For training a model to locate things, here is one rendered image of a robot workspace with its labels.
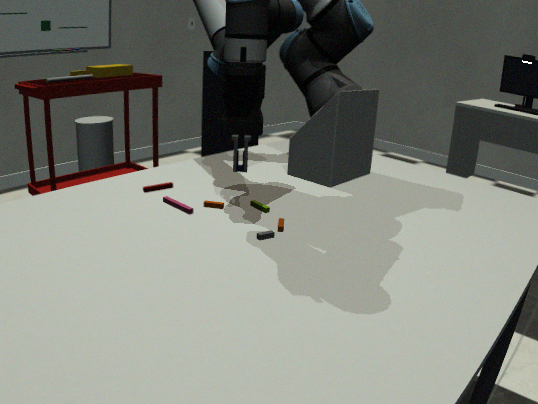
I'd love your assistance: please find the red rod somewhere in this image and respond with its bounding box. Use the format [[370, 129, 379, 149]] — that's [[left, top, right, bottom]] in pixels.
[[143, 182, 173, 192]]

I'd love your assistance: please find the pink rod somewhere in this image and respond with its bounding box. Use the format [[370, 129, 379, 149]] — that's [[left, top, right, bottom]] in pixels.
[[163, 196, 193, 214]]

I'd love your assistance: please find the lime green rod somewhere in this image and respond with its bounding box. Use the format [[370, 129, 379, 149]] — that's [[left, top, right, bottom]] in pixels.
[[250, 200, 270, 213]]

